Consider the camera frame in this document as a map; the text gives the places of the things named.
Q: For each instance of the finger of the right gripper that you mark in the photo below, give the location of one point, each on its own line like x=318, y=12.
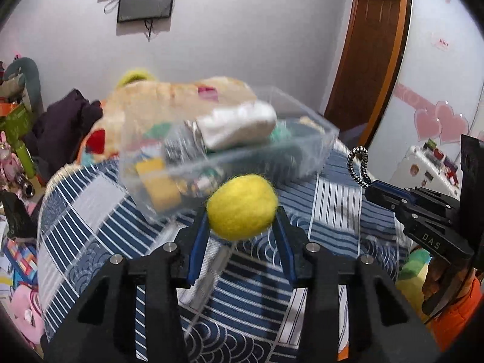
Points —
x=393, y=188
x=393, y=205

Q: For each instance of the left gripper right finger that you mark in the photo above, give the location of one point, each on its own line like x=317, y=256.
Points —
x=308, y=265

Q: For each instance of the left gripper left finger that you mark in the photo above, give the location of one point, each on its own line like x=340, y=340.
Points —
x=175, y=265

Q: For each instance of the yellow sponge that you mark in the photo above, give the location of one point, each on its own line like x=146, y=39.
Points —
x=163, y=191

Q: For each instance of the yellow felt ball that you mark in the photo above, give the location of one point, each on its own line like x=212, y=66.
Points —
x=242, y=208

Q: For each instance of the clear plastic storage box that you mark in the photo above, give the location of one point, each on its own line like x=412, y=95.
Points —
x=198, y=173

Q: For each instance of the white drawstring pouch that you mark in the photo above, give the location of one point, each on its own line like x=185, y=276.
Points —
x=232, y=126

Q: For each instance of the green knitted cloth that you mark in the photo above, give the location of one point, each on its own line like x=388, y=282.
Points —
x=280, y=133

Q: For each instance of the operator right hand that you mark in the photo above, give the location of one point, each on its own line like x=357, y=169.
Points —
x=440, y=286

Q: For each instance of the blue white patterned tablecloth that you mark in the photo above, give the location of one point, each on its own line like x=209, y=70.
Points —
x=241, y=308

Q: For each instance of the white sliding door with hearts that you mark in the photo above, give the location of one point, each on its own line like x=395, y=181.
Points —
x=438, y=87

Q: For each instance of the wooden wardrobe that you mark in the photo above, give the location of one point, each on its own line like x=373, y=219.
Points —
x=368, y=66

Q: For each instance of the beige patchwork blanket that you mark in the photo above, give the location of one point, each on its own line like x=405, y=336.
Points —
x=150, y=102

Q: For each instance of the green bottle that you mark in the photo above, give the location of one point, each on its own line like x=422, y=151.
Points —
x=25, y=159

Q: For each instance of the dark purple garment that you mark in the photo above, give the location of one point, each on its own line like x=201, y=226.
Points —
x=57, y=134

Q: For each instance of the pink bunny toy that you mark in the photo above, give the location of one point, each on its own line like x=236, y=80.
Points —
x=9, y=163

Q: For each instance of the yellow green fuzzy hoop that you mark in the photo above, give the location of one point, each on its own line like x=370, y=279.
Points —
x=134, y=75

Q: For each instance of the green cardboard box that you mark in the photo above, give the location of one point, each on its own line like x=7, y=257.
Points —
x=17, y=124

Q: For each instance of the grey green plush toy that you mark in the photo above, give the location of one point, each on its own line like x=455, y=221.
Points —
x=20, y=83

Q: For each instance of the small black wall monitor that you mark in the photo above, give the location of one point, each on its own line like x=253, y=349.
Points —
x=141, y=10

